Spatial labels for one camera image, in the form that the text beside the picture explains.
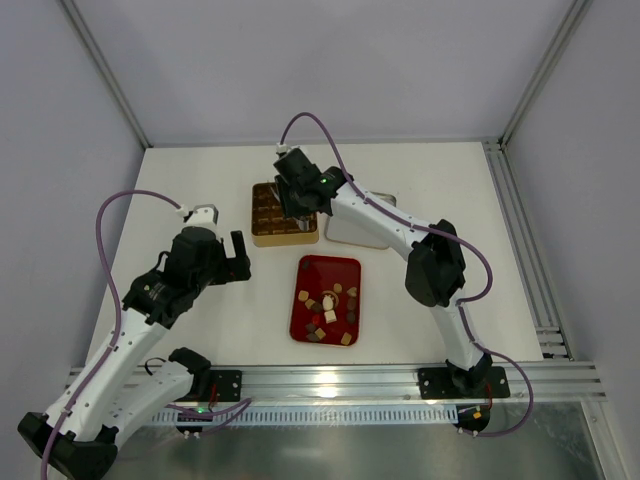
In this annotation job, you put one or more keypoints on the cream square chocolate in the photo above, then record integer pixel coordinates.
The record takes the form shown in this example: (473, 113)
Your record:
(330, 316)

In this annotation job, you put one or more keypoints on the slotted cable duct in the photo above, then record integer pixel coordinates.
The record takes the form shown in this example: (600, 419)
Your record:
(327, 415)

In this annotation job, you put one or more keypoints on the white figurine chocolate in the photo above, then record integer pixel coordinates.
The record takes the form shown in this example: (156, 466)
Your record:
(328, 303)

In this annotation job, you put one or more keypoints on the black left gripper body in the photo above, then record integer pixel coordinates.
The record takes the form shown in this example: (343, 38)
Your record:
(232, 265)

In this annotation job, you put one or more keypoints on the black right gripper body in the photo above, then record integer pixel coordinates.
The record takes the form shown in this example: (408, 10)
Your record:
(296, 203)

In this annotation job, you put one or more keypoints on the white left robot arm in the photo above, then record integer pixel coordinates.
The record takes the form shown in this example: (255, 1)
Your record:
(81, 433)

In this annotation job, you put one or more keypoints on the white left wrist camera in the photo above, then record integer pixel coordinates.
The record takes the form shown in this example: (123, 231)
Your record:
(205, 216)

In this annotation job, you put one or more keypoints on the gold chocolate box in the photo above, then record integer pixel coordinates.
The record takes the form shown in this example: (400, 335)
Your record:
(269, 228)

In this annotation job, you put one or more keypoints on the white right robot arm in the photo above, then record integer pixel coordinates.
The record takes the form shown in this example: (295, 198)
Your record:
(435, 263)

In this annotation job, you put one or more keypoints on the red rectangular tin tray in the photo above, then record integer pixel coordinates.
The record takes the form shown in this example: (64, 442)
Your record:
(338, 277)

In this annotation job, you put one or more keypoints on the metal tongs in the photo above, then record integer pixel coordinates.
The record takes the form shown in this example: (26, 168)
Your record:
(305, 222)

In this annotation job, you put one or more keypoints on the silver tin lid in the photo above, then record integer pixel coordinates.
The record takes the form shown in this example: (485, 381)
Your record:
(357, 240)

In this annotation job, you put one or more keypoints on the aluminium mounting rail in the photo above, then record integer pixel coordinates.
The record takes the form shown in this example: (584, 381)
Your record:
(547, 380)

